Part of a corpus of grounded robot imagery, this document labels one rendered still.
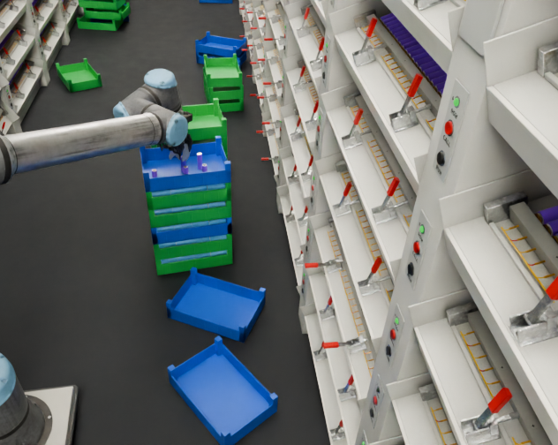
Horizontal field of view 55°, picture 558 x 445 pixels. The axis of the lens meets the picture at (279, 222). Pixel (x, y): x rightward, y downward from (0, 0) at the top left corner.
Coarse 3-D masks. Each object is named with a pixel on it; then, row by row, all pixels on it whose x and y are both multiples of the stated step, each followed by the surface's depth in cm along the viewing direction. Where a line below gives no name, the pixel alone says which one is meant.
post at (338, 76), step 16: (336, 0) 118; (352, 0) 118; (336, 48) 124; (336, 64) 127; (320, 80) 138; (336, 80) 129; (352, 80) 130; (320, 96) 139; (320, 144) 142; (336, 144) 141; (320, 192) 150; (320, 208) 154; (304, 256) 177; (304, 304) 182; (304, 320) 184
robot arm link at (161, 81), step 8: (152, 72) 160; (160, 72) 160; (168, 72) 160; (144, 80) 158; (152, 80) 157; (160, 80) 157; (168, 80) 158; (176, 80) 163; (152, 88) 157; (160, 88) 157; (168, 88) 159; (176, 88) 162; (160, 96) 158; (168, 96) 160; (176, 96) 163; (168, 104) 163; (176, 104) 165; (176, 112) 167
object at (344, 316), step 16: (320, 224) 157; (320, 240) 154; (320, 256) 149; (336, 256) 147; (336, 272) 143; (336, 288) 139; (336, 304) 135; (352, 304) 133; (352, 320) 130; (352, 336) 126; (352, 368) 120; (368, 384) 116
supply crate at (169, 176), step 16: (192, 144) 199; (208, 144) 201; (144, 160) 196; (160, 160) 199; (176, 160) 199; (192, 160) 200; (208, 160) 200; (224, 160) 195; (144, 176) 179; (160, 176) 191; (176, 176) 182; (192, 176) 184; (208, 176) 186; (224, 176) 188
